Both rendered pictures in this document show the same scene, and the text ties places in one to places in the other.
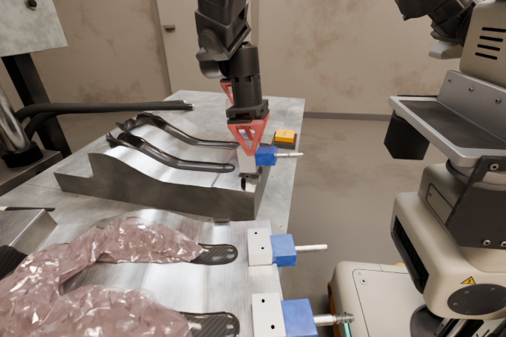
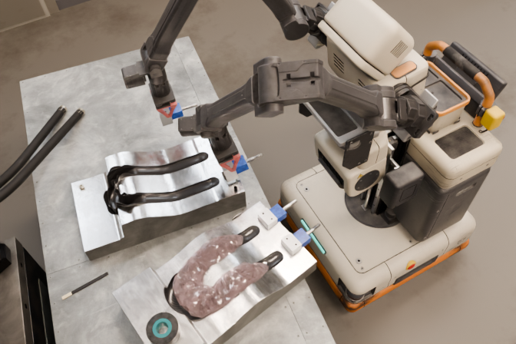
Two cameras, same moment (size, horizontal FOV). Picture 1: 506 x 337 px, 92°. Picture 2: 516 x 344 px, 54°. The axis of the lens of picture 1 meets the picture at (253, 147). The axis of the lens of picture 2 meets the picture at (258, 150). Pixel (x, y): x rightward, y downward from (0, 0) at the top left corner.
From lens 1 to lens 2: 1.11 m
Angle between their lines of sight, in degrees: 33
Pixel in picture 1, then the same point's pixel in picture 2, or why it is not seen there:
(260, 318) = (290, 244)
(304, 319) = (304, 235)
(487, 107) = not seen: hidden behind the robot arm
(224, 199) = (226, 203)
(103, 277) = (219, 270)
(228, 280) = (264, 240)
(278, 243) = (275, 212)
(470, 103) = not seen: hidden behind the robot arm
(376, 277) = (314, 180)
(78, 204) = (118, 259)
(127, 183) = (153, 227)
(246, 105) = (226, 148)
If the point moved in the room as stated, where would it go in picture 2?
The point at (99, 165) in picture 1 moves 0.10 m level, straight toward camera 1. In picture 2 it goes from (131, 227) to (163, 236)
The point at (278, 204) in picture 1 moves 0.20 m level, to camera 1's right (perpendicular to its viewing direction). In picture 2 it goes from (250, 184) to (299, 156)
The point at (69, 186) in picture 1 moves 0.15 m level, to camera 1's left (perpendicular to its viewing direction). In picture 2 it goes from (99, 254) to (51, 281)
